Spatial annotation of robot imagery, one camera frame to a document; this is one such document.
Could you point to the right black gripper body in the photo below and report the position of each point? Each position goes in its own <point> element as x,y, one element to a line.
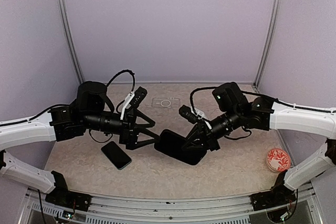
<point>233,117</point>

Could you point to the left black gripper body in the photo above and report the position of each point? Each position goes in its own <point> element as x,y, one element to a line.
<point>93,120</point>

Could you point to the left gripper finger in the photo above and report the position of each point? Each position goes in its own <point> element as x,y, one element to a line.
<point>143,127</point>
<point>153,137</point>

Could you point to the black phone case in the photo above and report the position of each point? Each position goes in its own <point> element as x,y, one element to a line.
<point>171,144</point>

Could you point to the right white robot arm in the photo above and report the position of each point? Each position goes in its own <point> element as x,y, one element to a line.
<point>307,120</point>

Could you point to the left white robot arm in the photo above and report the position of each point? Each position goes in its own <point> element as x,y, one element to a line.
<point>26,131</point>

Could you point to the teal-edged smartphone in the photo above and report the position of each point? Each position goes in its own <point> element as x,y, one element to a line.
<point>116,155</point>

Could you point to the red white patterned bowl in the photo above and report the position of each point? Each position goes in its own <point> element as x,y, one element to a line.
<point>278,160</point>

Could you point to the clear camera-cutout phone case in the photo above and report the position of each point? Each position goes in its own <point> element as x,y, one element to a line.
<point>166,103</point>

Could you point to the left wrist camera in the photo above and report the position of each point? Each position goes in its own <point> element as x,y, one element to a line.
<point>132,101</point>

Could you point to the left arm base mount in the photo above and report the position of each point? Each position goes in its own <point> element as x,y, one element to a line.
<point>62,196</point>

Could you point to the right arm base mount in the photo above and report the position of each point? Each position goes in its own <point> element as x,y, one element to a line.
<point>278,195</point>

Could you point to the front aluminium rail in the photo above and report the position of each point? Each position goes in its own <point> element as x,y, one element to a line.
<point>222,209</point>

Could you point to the left aluminium frame post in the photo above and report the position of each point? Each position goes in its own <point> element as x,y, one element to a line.
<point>69,40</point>

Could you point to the aluminium frame post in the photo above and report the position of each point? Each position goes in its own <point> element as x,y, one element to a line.
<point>267,46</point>
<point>69,40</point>

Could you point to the right aluminium frame post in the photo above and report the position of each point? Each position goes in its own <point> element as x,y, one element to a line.
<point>267,46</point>

